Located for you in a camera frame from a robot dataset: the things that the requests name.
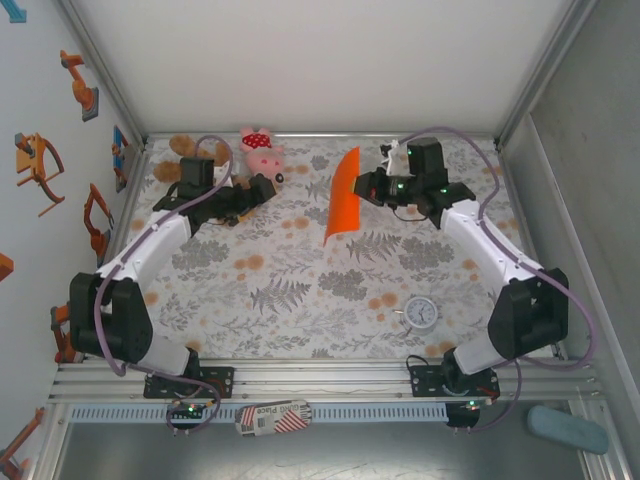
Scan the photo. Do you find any orange paper sheet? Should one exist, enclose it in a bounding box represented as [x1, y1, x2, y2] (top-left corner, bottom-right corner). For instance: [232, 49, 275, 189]
[319, 146, 362, 248]

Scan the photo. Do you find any pink plush toy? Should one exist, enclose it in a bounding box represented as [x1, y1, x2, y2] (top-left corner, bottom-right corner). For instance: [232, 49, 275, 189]
[238, 125, 287, 185]

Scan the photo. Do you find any thin aluminium crossbar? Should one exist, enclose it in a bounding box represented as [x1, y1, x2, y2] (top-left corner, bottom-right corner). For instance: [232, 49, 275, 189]
[144, 131, 501, 141]

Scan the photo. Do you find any brown teddy bear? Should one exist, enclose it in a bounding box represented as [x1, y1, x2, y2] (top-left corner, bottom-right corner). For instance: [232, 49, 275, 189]
[152, 133, 236, 184]

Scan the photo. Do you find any small white alarm clock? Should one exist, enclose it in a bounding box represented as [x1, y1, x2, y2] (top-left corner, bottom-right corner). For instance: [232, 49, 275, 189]
[394, 295, 440, 337]

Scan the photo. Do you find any floral table mat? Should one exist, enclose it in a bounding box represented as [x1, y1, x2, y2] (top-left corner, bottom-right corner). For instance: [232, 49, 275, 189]
[94, 137, 564, 360]

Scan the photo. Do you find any red white striped label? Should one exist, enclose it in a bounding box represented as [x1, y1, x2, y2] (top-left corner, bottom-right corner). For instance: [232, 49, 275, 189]
[234, 398, 314, 440]

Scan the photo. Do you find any blue oblong pad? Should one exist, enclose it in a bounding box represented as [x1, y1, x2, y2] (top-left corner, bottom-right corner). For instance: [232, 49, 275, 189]
[526, 404, 610, 455]

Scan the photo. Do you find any thin black camera cable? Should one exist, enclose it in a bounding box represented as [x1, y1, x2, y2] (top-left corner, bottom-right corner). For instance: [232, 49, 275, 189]
[392, 202, 434, 224]

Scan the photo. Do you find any blue and orange wall sticker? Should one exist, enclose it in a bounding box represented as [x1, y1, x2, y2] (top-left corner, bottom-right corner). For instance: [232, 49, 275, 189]
[112, 124, 132, 194]

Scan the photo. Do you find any aluminium frame post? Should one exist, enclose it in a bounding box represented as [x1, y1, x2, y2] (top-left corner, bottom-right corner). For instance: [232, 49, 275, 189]
[494, 0, 599, 151]
[57, 0, 149, 151]

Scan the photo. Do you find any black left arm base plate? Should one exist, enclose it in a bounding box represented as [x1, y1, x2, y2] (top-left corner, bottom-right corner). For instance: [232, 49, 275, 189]
[143, 366, 236, 400]

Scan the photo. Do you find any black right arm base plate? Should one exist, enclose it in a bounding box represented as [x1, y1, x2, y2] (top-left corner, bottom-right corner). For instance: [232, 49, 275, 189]
[408, 363, 501, 400]

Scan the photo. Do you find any orange claw wall sticker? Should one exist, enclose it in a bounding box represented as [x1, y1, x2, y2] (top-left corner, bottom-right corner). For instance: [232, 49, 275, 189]
[13, 132, 66, 218]

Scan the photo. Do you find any wide aluminium base rail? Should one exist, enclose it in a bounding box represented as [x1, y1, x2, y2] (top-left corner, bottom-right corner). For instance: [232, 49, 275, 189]
[47, 355, 599, 404]

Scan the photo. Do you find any white slotted cable duct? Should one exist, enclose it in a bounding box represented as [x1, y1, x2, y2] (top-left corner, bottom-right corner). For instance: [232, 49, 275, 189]
[67, 403, 449, 422]

